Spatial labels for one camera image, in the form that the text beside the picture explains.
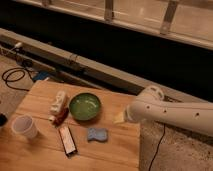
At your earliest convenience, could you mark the blue sponge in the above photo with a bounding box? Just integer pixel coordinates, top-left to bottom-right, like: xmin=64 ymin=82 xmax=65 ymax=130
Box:
xmin=87 ymin=128 xmax=108 ymax=142

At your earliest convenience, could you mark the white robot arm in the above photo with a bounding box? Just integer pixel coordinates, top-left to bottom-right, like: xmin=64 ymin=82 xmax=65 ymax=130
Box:
xmin=114 ymin=85 xmax=213 ymax=137

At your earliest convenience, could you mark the white stapler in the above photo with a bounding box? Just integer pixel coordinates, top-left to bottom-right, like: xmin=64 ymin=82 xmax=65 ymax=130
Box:
xmin=50 ymin=91 xmax=67 ymax=115

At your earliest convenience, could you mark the grey metal rail beam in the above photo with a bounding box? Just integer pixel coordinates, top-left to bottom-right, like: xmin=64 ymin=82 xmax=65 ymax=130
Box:
xmin=0 ymin=28 xmax=204 ymax=102

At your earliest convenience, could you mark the black object at left edge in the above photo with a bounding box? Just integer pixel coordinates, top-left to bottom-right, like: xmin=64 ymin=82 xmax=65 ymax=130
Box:
xmin=0 ymin=113 xmax=8 ymax=127

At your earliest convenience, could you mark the black coiled cable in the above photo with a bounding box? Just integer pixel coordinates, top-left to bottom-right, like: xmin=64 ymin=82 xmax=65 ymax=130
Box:
xmin=1 ymin=59 xmax=36 ymax=92

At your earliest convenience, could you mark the green ceramic bowl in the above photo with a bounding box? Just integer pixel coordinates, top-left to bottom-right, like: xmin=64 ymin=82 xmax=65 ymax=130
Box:
xmin=69 ymin=93 xmax=101 ymax=121

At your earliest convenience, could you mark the blue object on floor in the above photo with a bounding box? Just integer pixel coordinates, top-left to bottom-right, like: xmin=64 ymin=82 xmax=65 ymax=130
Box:
xmin=33 ymin=72 xmax=49 ymax=82

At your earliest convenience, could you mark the black cable on right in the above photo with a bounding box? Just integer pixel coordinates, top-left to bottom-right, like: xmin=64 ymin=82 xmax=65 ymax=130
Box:
xmin=147 ymin=123 xmax=167 ymax=171

